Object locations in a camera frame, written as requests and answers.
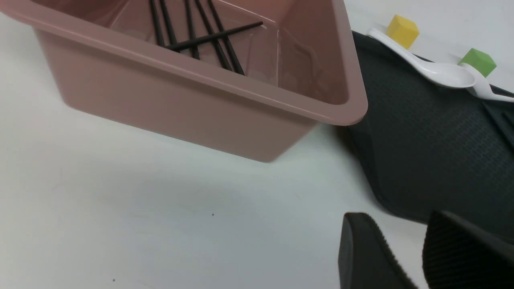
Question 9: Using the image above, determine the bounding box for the white ceramic spoon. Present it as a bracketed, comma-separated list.
[367, 28, 476, 89]
[458, 63, 514, 103]

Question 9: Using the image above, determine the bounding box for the green cube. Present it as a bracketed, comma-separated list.
[459, 48, 496, 77]

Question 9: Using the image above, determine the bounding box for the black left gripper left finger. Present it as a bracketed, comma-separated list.
[338, 213, 417, 289]

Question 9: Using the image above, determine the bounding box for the black plastic tray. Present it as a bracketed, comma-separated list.
[346, 32, 514, 243]

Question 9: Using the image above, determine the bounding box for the pink plastic bin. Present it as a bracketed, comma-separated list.
[1, 0, 368, 163]

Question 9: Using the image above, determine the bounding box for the black chopstick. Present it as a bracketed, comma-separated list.
[207, 0, 245, 75]
[194, 0, 233, 71]
[184, 0, 200, 60]
[160, 0, 177, 46]
[149, 0, 166, 47]
[165, 21, 264, 52]

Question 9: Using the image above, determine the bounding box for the yellow cube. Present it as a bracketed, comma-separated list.
[386, 14, 419, 50]

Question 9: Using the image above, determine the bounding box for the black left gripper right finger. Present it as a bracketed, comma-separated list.
[422, 212, 514, 289]

